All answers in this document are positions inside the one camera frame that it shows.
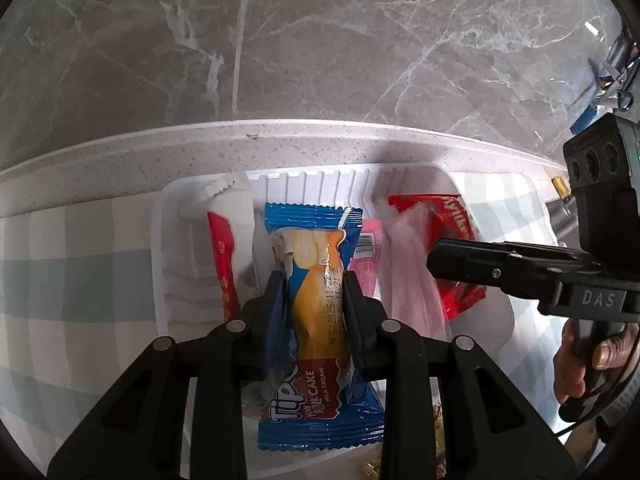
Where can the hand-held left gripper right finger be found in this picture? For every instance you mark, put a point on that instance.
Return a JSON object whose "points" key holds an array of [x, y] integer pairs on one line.
{"points": [[352, 305]]}

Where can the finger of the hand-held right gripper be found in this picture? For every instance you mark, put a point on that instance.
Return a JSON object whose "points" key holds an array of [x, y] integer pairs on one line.
{"points": [[475, 265], [550, 251]]}

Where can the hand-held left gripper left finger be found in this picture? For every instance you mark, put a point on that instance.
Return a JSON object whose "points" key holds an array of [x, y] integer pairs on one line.
{"points": [[270, 300]]}

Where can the pink snack packet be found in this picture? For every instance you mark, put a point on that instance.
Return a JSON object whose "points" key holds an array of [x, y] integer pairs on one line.
{"points": [[367, 270]]}

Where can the blue roll cake packet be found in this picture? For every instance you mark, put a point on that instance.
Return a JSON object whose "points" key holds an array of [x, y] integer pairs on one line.
{"points": [[310, 280]]}

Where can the red chocolate packet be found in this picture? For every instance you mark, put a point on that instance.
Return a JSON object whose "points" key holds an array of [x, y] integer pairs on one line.
{"points": [[455, 215]]}

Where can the white and red snack packet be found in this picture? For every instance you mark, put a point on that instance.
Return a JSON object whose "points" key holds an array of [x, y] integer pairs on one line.
{"points": [[225, 260]]}

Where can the pale pink translucent packet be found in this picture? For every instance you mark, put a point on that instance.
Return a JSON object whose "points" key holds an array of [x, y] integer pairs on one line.
{"points": [[410, 285]]}

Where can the white plastic tray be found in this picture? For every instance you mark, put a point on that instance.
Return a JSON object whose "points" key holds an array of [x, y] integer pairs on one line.
{"points": [[190, 260]]}

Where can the person's right forearm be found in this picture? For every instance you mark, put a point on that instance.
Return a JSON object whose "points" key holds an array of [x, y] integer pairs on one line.
{"points": [[625, 405]]}

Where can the person's right hand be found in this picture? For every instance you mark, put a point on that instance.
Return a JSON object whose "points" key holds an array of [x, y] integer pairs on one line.
{"points": [[567, 375]]}

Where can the yellow sponge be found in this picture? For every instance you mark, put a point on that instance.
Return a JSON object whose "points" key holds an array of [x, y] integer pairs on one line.
{"points": [[560, 185]]}

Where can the blue holder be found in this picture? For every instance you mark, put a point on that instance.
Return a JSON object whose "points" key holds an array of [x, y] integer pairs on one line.
{"points": [[587, 120]]}

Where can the metal kitchen scissors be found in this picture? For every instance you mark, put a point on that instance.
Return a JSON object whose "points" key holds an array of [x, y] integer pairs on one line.
{"points": [[617, 80]]}

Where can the checkered tablecloth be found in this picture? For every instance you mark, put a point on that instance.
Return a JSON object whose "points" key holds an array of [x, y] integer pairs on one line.
{"points": [[75, 260]]}

